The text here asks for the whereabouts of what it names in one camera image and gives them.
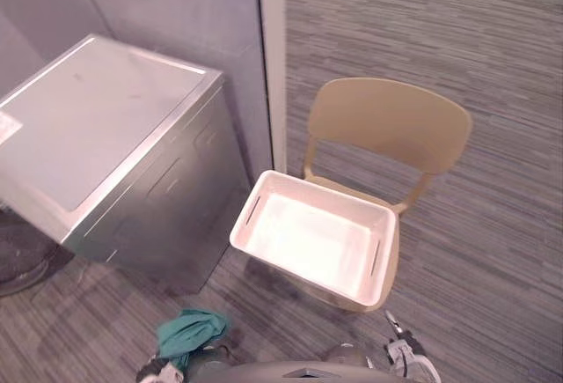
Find white plastic laundry basket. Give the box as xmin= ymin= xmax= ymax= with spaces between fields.
xmin=229 ymin=169 xmax=398 ymax=307

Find beige plastic chair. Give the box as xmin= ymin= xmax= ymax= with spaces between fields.
xmin=301 ymin=76 xmax=474 ymax=314

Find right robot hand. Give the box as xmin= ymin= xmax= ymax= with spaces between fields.
xmin=384 ymin=310 xmax=442 ymax=380

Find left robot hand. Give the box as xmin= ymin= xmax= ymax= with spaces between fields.
xmin=135 ymin=354 xmax=186 ymax=383

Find silver washing machine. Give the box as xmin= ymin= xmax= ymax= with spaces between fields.
xmin=0 ymin=33 xmax=248 ymax=295

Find round washing machine door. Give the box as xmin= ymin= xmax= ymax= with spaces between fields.
xmin=0 ymin=210 xmax=77 ymax=299

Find grey robot torso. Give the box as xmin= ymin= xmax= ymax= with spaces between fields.
xmin=187 ymin=342 xmax=441 ymax=383

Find teal garment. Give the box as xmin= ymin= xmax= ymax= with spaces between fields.
xmin=156 ymin=307 xmax=232 ymax=370

